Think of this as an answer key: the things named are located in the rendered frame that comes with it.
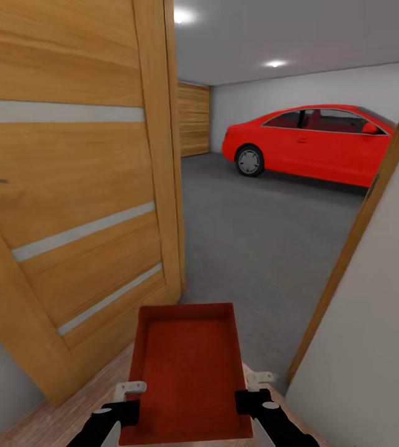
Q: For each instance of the storage box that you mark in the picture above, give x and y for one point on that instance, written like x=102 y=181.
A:
x=189 y=356

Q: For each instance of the car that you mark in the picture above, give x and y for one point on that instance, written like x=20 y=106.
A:
x=337 y=143

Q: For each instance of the garage door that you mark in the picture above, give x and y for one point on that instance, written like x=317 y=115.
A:
x=194 y=114

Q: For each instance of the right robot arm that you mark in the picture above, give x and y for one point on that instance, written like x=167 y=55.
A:
x=271 y=424

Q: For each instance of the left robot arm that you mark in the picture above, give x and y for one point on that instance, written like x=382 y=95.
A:
x=103 y=429

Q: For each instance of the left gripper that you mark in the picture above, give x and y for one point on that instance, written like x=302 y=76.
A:
x=130 y=411

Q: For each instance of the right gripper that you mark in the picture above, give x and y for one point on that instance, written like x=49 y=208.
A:
x=245 y=399

